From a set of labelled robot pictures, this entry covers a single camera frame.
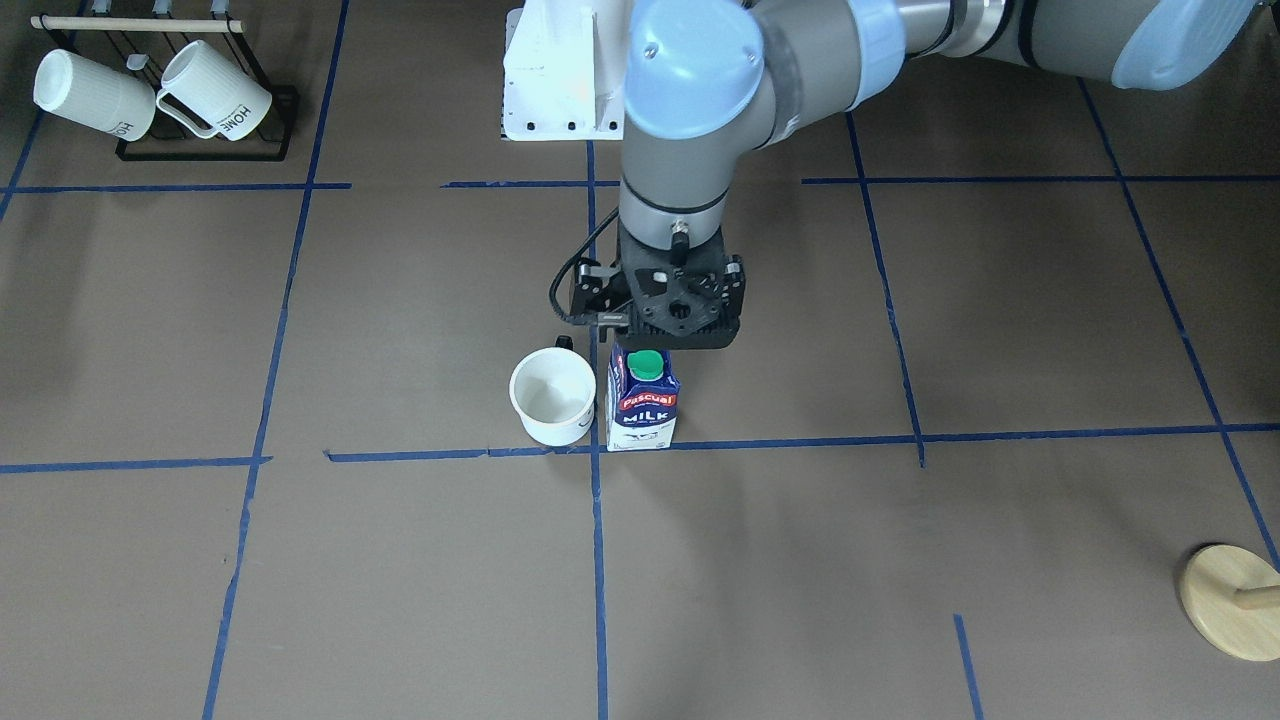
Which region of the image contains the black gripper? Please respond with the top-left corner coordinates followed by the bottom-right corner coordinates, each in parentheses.
top-left (570, 258), bottom-right (634, 334)

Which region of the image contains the blue white milk carton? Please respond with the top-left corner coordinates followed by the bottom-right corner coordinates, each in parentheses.
top-left (605, 343), bottom-right (681, 452)

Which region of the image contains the white smiley mug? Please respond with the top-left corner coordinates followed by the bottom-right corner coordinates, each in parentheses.
top-left (508, 334), bottom-right (596, 448)

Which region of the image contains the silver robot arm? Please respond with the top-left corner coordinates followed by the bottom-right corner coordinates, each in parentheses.
top-left (548, 1), bottom-right (1254, 350)

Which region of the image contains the white mug lower rack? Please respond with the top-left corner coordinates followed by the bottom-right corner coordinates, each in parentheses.
top-left (155, 40), bottom-right (273, 141)

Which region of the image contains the white mug rack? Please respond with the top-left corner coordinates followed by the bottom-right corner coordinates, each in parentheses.
top-left (155, 40), bottom-right (273, 141)
top-left (32, 49), bottom-right (156, 142)

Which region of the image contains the white mug upper rack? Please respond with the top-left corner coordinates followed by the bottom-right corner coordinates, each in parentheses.
top-left (32, 49), bottom-right (156, 142)

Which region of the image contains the wooden mug tree stand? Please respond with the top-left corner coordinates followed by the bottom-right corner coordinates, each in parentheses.
top-left (1178, 544), bottom-right (1279, 662)

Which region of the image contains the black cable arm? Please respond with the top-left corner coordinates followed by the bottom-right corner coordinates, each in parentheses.
top-left (548, 205), bottom-right (623, 325)

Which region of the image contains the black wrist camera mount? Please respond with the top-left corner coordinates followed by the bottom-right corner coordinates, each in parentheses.
top-left (614, 228), bottom-right (746, 351)

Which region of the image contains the white pedestal column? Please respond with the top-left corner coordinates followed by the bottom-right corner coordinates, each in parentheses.
top-left (500, 1), bottom-right (634, 142)

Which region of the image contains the black wire mug rack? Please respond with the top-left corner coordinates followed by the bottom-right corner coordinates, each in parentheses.
top-left (29, 1), bottom-right (300, 163)

